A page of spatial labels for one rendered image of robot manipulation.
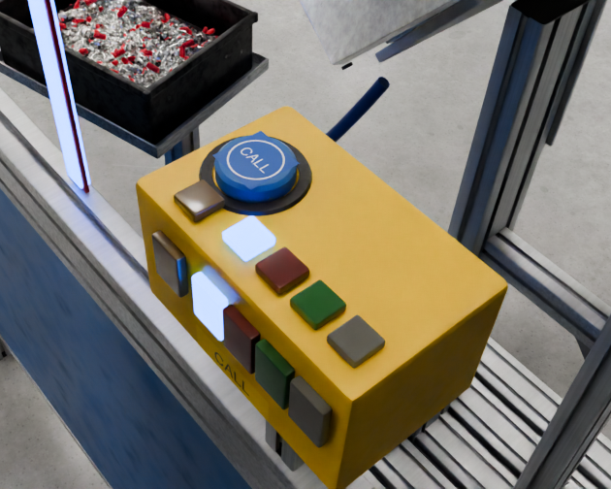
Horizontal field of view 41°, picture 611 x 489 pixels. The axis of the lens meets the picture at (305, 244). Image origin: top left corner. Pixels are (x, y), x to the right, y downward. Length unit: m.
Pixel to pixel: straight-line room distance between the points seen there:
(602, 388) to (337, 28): 0.55
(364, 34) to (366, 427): 0.43
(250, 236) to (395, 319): 0.08
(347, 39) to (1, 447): 1.08
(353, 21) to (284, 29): 1.68
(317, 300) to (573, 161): 1.81
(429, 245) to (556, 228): 1.58
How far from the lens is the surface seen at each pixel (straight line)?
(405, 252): 0.38
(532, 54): 0.87
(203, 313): 0.40
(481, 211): 1.02
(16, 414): 1.62
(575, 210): 2.02
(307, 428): 0.37
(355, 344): 0.34
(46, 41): 0.62
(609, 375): 1.03
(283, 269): 0.36
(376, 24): 0.72
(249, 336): 0.37
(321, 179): 0.41
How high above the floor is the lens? 1.36
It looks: 49 degrees down
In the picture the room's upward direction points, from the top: 5 degrees clockwise
